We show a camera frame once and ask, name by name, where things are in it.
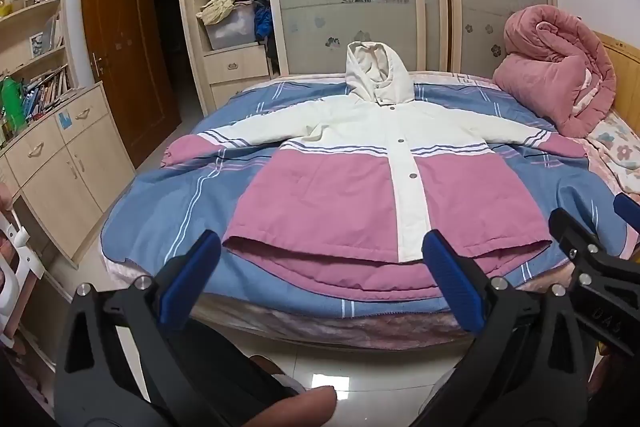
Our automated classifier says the row of books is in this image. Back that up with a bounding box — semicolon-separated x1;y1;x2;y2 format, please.
22;66;71;120

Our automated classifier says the rolled pink quilt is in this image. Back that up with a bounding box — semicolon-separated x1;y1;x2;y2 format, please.
492;4;618;138

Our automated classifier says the brown wooden door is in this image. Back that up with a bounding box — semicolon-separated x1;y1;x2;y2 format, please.
80;0;183;168

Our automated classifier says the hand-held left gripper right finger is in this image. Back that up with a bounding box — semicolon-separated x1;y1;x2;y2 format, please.
415;230;599;427

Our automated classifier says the green plastic bottle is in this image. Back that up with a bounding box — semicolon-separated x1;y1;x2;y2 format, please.
0;77;27;132

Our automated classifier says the wardrobe drawer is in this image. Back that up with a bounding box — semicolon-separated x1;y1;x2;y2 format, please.
202;44;271;85
210;79;273;110

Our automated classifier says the blue garment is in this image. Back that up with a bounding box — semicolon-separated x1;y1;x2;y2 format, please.
254;4;275;42

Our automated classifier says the pink and white hooded jacket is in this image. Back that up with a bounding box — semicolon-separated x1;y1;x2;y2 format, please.
161;41;590;304

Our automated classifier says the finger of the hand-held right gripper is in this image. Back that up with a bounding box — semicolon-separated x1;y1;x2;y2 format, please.
614;193;640;228
548;207;640;295

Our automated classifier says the clear plastic storage box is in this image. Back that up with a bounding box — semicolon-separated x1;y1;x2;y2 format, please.
205;4;258;52

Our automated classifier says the crumpled yellowish cloth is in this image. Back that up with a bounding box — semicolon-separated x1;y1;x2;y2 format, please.
196;0;243;26

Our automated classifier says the floral fleece blanket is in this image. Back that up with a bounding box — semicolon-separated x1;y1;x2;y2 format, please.
582;109;640;195

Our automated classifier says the wooden bed headboard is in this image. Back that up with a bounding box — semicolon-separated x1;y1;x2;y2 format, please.
597;32;640;138

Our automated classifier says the blue striped blanket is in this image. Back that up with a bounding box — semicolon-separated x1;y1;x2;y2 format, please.
100;74;640;320

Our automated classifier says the light wood bookshelf cabinet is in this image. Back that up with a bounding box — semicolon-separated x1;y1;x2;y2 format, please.
0;0;136;268

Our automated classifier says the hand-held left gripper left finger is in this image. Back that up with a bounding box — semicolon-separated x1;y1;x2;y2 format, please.
52;229;301;427

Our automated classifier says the light wood wardrobe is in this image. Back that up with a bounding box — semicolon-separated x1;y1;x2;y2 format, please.
172;0;558;118

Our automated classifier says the white plastic frame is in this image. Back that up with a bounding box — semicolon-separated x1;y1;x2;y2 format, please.
0;207;41;348

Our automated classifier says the person's leg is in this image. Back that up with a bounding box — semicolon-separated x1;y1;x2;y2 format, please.
287;384;337;427

